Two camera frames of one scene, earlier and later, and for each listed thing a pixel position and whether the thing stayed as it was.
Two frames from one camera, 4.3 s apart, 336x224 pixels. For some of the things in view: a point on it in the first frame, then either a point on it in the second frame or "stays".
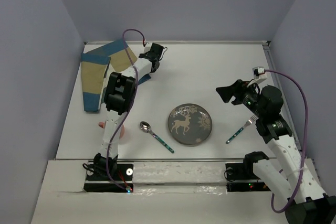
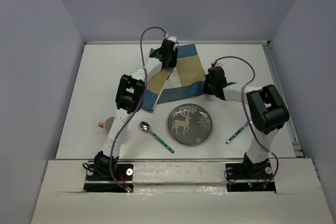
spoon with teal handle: x=146 y=127 stays
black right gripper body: x=245 y=95 → x=209 y=86
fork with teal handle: x=249 y=122 stays
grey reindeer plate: x=190 y=124 stays
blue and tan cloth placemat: x=94 y=64 → x=191 y=77
